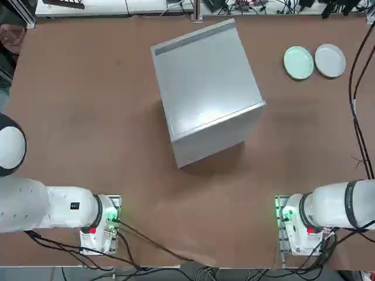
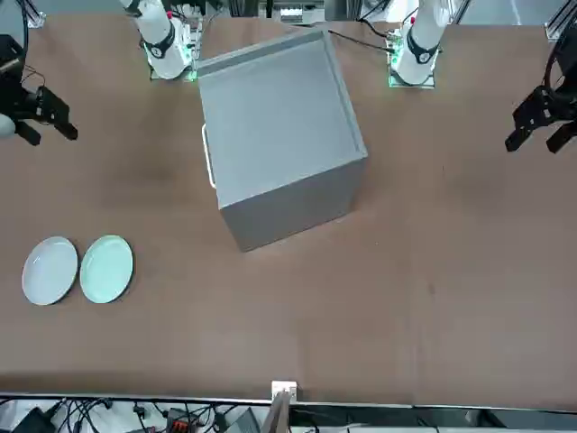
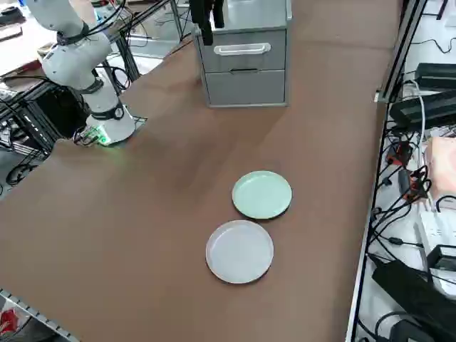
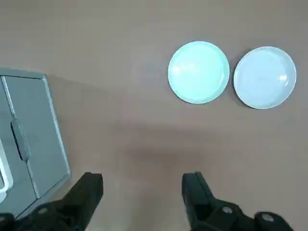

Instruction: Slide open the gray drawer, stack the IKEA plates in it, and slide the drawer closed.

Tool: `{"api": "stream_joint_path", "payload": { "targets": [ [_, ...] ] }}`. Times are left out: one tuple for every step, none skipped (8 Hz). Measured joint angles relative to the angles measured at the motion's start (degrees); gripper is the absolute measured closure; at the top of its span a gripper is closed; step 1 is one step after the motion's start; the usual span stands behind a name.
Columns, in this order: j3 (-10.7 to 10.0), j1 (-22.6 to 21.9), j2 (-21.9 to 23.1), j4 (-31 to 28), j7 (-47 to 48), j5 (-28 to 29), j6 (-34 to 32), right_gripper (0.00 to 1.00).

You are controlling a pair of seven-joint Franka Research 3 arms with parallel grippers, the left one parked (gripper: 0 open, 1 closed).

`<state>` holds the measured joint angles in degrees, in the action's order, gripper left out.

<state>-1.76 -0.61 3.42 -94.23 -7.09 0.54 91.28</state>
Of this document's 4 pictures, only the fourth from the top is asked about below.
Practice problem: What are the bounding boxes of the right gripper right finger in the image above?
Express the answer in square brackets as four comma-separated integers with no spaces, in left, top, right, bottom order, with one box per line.
[181,171,298,231]

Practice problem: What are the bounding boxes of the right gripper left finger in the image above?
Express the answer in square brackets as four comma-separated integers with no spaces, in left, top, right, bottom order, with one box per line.
[0,172,104,231]

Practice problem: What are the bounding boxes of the mint green plate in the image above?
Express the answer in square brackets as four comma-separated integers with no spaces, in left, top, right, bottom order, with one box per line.
[167,40,231,104]

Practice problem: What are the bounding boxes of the pale gray plate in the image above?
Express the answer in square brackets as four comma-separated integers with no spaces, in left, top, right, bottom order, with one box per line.
[233,46,297,109]

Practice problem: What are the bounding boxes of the gray drawer with notch pull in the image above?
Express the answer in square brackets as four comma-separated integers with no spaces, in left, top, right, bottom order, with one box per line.
[3,76,69,199]

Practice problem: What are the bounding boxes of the gray steel cabinet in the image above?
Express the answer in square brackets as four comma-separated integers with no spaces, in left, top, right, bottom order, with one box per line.
[0,68,72,219]

